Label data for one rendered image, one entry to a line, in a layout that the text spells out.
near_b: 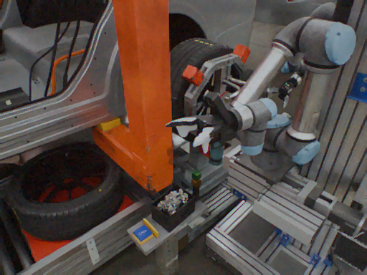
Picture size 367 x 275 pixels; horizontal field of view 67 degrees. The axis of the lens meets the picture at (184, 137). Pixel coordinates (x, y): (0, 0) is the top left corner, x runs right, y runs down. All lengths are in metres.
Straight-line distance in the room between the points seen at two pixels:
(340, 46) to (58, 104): 1.35
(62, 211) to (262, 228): 1.17
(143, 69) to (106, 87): 0.61
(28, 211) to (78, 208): 0.26
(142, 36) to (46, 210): 1.04
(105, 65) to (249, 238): 1.33
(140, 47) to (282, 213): 0.90
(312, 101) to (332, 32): 0.24
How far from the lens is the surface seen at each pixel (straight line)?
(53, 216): 1.67
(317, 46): 1.02
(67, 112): 1.70
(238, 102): 1.03
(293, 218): 1.29
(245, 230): 1.86
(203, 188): 2.15
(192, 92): 1.62
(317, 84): 1.07
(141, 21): 1.14
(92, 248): 1.70
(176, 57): 1.71
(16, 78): 2.39
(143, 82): 1.21
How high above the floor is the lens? 1.66
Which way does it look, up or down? 34 degrees down
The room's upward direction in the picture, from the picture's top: straight up
